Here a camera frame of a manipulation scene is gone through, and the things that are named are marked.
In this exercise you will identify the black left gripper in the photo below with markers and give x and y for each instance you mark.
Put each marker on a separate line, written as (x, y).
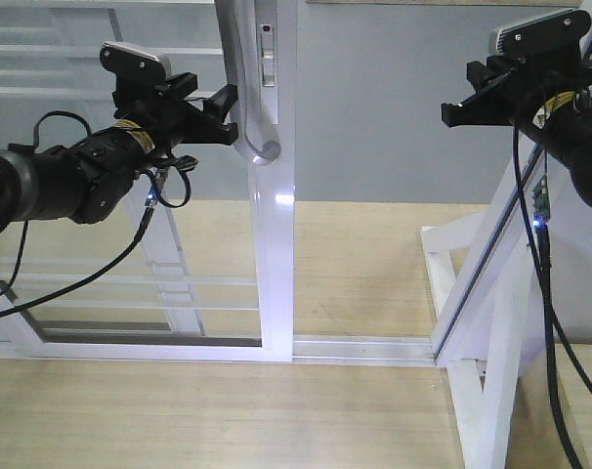
(151, 110)

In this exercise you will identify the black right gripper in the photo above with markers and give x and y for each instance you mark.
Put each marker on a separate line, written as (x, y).
(535, 92)

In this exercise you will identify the grey metal door handle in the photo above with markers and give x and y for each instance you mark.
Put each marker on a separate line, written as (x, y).
(258, 140)

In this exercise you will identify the white framed sliding glass door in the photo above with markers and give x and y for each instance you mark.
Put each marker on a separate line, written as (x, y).
(212, 279)

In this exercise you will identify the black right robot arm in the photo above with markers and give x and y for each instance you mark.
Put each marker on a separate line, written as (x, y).
(572, 147)

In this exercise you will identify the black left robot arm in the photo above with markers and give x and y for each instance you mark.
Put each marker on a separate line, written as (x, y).
(85, 182)

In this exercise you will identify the grey door lock plate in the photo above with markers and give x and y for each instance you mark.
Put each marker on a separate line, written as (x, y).
(267, 70)

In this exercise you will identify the aluminium floor track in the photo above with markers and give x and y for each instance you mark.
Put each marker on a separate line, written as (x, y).
(404, 351)

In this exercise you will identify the white brace support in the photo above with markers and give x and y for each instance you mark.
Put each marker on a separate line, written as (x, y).
(482, 320)

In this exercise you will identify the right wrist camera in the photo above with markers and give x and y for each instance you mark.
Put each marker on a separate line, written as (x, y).
(540, 34)

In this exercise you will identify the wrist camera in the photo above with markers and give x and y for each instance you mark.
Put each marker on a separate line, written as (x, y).
(540, 34)
(128, 61)

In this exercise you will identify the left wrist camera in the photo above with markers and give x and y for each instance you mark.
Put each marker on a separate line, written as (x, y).
(128, 61)

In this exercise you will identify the white door jamb frame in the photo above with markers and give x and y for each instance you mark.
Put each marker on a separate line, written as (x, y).
(506, 204)

